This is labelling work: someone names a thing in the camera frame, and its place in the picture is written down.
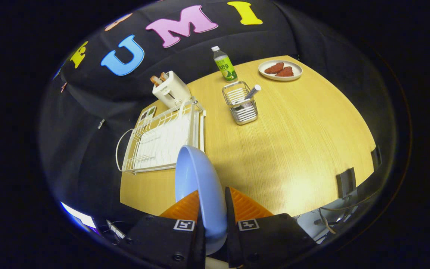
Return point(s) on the white clothes peg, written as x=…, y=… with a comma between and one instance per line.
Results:
x=101, y=123

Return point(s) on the white toaster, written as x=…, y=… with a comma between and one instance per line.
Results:
x=174, y=89

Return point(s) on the metal spoon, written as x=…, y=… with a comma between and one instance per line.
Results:
x=253, y=91

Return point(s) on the black backdrop cloth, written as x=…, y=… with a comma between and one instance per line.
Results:
x=88, y=112

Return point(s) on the white sectioned condiment tray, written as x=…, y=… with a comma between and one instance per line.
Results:
x=147, y=114

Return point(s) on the toasted bread slice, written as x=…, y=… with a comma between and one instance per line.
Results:
x=164, y=76
x=156, y=80

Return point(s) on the red meat slice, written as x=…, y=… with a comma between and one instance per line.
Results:
x=286, y=71
x=274, y=68

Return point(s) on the green label drink bottle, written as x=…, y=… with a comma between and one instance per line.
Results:
x=225, y=67

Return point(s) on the pink clothes peg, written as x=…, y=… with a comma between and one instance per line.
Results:
x=64, y=86

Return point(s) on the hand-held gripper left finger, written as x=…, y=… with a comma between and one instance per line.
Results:
x=162, y=243

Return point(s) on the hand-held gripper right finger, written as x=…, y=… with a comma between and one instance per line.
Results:
x=231, y=239

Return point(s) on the black table clamp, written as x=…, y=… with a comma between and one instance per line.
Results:
x=376, y=157
x=345, y=182

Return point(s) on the light blue plate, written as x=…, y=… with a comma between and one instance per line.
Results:
x=200, y=179

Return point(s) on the white round plate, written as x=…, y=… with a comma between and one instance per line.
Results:
x=280, y=76

